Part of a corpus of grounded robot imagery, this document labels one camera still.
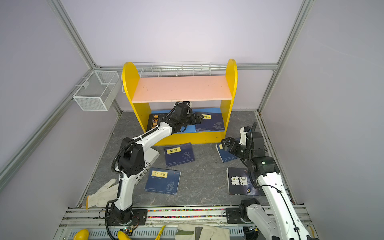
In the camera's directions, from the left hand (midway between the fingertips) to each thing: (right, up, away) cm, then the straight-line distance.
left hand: (200, 118), depth 92 cm
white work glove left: (-52, -43, -11) cm, 68 cm away
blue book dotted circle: (-14, -24, +5) cm, 28 cm away
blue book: (-21, -37, -7) cm, 43 cm away
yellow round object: (-53, -53, -26) cm, 79 cm away
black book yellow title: (-30, -1, +2) cm, 30 cm away
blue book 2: (+16, -24, +2) cm, 29 cm away
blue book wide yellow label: (+7, -2, +2) cm, 8 cm away
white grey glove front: (-3, -55, -23) cm, 59 cm away
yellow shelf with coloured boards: (-7, -5, -7) cm, 11 cm away
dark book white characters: (+22, -37, -9) cm, 44 cm away
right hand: (+14, -14, -18) cm, 26 cm away
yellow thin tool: (-19, -55, -25) cm, 63 cm away
